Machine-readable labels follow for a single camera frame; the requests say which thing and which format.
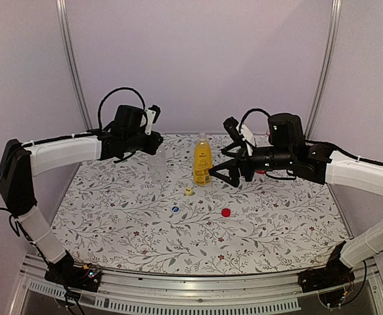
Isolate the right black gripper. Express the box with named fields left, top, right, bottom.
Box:
left=208, top=140, right=294, bottom=187

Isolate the clear bottle blue cap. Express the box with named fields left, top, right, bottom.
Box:
left=148, top=145, right=166, bottom=184

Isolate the yellow juice bottle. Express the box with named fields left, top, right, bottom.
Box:
left=193, top=133, right=213, bottom=186

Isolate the clear bottle red label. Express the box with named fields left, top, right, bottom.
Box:
left=256, top=130, right=271, bottom=175

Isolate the beige bottle cap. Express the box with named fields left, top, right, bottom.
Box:
left=185, top=188, right=194, bottom=196

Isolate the red bottle cap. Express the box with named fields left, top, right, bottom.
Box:
left=221, top=208, right=231, bottom=218

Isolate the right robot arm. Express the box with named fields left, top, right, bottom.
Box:
left=209, top=113, right=383, bottom=286

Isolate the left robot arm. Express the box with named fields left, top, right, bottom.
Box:
left=0, top=105, right=163, bottom=285

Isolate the floral table mat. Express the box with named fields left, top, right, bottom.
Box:
left=51, top=135, right=349, bottom=275

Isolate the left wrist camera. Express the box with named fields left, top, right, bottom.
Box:
left=141, top=104, right=161, bottom=135

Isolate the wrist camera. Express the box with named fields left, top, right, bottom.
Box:
left=141, top=104, right=161, bottom=135
left=223, top=117, right=256, bottom=156

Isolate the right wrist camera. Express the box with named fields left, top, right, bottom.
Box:
left=223, top=117, right=256, bottom=156

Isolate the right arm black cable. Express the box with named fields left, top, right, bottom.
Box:
left=238, top=108, right=273, bottom=127

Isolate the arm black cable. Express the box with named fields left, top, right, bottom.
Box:
left=238, top=108, right=273, bottom=127
left=97, top=87, right=146, bottom=132

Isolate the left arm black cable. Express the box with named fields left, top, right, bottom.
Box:
left=97, top=87, right=146, bottom=132

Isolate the front aluminium rail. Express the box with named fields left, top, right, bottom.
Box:
left=9, top=255, right=383, bottom=314

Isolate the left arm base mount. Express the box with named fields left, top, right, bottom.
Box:
left=45, top=255, right=102, bottom=293

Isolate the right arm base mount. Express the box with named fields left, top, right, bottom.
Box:
left=298, top=257, right=355, bottom=293

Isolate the left aluminium frame post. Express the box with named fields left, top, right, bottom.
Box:
left=55, top=0, right=92, bottom=129

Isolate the aluminium frame post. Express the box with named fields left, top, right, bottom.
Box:
left=305, top=0, right=342, bottom=138
left=55, top=0, right=92, bottom=129

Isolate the right aluminium frame post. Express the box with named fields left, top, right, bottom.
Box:
left=305, top=0, right=342, bottom=138

